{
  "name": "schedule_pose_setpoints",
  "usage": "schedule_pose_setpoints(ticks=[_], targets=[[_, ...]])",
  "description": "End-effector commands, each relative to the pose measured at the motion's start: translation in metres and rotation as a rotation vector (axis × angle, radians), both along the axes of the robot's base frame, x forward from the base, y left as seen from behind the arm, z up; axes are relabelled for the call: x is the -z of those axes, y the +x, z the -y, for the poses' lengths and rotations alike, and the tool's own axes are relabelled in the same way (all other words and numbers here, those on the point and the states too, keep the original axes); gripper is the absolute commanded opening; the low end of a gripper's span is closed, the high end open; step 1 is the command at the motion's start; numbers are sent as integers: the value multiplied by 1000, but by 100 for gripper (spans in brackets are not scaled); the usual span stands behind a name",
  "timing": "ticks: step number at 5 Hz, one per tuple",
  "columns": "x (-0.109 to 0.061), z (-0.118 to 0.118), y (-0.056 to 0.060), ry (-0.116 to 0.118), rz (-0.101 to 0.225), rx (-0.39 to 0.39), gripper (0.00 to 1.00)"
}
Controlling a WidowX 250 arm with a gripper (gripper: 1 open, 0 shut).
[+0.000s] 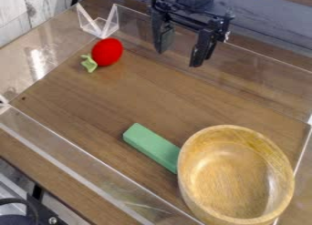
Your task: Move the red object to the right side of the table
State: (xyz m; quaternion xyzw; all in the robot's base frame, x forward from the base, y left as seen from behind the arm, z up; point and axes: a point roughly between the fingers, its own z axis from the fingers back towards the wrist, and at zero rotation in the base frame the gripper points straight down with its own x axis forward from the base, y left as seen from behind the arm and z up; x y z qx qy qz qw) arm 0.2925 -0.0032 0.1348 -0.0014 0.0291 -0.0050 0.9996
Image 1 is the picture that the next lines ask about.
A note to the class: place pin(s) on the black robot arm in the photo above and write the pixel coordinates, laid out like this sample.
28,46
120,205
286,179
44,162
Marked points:
198,15

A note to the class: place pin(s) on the clear acrylic wall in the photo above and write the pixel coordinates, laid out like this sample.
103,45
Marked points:
103,194
38,52
258,77

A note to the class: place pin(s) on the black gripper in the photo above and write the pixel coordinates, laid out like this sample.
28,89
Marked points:
196,14

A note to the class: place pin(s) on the wooden bowl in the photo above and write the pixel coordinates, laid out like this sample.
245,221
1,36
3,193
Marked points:
235,176

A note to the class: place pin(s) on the red plush strawberry toy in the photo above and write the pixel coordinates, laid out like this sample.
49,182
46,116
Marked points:
105,54

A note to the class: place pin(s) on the clear acrylic back wall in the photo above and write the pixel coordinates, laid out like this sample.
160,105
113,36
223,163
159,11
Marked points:
258,77

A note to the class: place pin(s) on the clear acrylic left wall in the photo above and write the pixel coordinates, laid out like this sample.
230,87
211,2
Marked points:
38,52

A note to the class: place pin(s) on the green rectangular block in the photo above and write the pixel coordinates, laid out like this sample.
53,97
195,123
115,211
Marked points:
153,146

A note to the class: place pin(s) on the black clamp with screw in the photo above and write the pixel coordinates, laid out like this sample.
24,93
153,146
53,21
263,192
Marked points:
21,209

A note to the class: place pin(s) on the clear acrylic front wall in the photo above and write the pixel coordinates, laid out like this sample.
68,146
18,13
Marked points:
103,194

